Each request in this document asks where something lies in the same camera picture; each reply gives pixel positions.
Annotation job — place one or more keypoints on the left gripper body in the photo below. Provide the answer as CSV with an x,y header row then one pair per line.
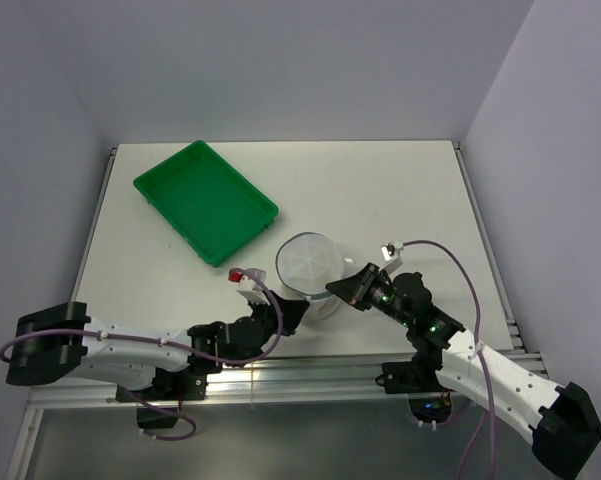
x,y
268,315

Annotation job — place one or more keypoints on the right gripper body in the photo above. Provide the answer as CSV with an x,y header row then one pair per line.
x,y
380,296

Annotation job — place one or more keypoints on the white mesh laundry bag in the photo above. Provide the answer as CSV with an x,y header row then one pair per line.
x,y
305,264

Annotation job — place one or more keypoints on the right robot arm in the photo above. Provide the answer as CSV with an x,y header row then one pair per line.
x,y
559,422

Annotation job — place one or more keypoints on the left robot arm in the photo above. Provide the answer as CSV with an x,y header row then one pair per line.
x,y
65,341

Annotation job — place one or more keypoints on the green plastic tray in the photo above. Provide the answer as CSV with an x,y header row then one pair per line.
x,y
209,203

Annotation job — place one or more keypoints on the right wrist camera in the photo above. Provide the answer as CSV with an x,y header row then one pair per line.
x,y
392,255

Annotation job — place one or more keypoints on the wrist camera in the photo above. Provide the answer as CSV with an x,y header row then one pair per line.
x,y
392,255
247,287

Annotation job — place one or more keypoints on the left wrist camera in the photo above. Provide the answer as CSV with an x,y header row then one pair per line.
x,y
247,287

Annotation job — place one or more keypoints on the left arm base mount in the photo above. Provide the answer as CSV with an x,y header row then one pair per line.
x,y
160,405

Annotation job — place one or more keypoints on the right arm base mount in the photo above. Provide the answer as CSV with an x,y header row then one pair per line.
x,y
416,376

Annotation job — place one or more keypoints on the aluminium frame rail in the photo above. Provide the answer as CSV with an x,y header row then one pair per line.
x,y
288,380

